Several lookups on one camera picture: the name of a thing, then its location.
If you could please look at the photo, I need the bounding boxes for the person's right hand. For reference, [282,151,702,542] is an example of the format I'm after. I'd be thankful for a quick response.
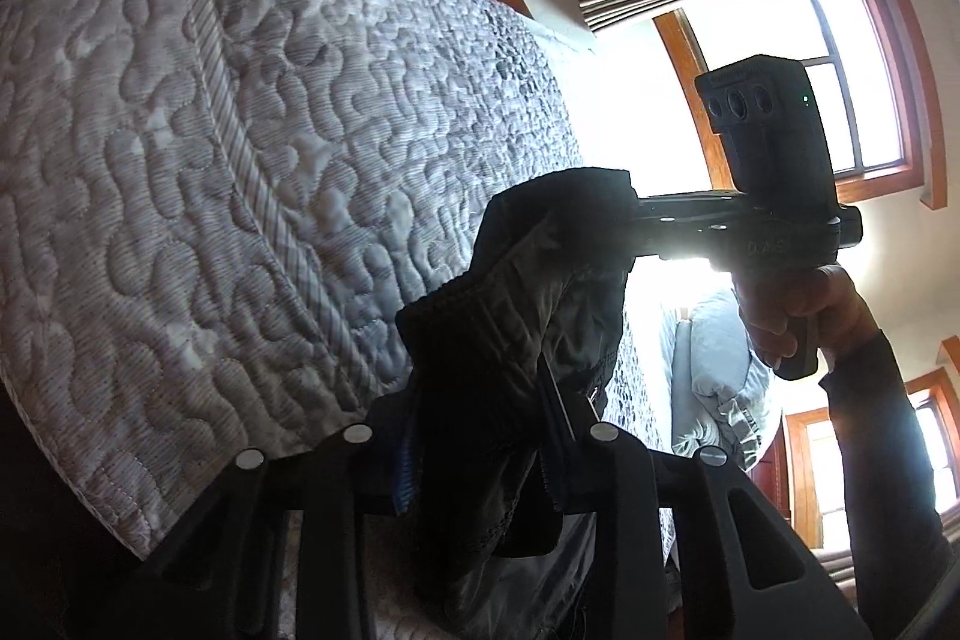
[731,263,880,372]

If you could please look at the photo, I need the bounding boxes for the small wooden frame window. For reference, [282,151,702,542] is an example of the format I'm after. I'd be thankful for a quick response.
[782,338,960,552]

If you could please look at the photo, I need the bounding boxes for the black quilted pants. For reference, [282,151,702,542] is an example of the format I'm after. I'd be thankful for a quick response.
[394,166,640,640]

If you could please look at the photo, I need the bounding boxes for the person's right forearm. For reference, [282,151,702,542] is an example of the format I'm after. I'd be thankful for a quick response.
[816,329,959,615]

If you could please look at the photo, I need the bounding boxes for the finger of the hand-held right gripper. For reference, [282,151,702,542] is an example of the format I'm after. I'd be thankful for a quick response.
[632,194,740,260]

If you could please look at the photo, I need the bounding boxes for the grey quilted bedspread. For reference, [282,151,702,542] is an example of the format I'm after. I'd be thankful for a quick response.
[0,0,676,563]

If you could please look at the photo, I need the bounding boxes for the folded light grey duvet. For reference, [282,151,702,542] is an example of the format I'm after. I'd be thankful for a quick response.
[670,291,775,470]

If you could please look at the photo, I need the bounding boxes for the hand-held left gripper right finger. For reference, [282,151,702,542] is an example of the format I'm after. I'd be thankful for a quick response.
[538,371,875,640]

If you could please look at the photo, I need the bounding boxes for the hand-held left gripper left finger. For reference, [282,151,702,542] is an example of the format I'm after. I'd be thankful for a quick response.
[139,394,421,640]

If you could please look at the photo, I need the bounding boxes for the wooden headboard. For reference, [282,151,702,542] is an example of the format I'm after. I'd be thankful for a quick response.
[754,439,790,515]

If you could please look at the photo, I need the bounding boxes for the large wooden frame window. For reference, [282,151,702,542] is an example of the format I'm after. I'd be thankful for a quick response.
[621,0,947,211]

